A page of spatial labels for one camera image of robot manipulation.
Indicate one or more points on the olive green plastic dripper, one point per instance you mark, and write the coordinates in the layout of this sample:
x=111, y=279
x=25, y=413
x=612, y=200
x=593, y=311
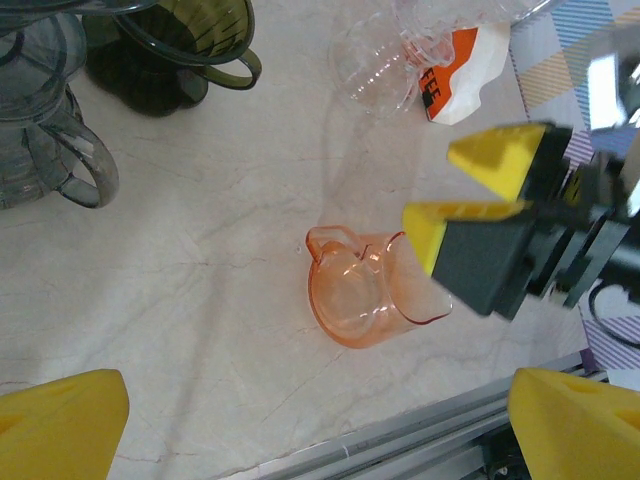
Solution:
x=165, y=65

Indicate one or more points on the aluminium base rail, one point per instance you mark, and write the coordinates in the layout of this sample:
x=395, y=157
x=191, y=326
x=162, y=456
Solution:
x=425, y=435

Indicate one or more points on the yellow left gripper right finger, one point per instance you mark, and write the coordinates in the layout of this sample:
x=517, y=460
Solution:
x=575, y=430

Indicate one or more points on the grey transparent plastic dripper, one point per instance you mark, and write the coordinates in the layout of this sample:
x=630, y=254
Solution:
x=30, y=125

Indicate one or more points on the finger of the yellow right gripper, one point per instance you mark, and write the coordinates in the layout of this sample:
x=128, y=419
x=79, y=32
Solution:
x=475, y=250
x=510, y=160

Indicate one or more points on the orange transparent plastic dripper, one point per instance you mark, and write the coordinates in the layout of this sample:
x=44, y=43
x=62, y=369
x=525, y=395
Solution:
x=360, y=295

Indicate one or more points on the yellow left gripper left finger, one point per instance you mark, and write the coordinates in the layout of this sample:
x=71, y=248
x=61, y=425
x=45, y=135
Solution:
x=55, y=430

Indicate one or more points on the orange white filter pack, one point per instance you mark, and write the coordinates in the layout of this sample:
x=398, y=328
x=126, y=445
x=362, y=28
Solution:
x=462, y=75

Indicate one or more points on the clear plastic dripper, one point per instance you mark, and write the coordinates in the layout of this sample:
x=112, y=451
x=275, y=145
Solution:
x=375, y=70

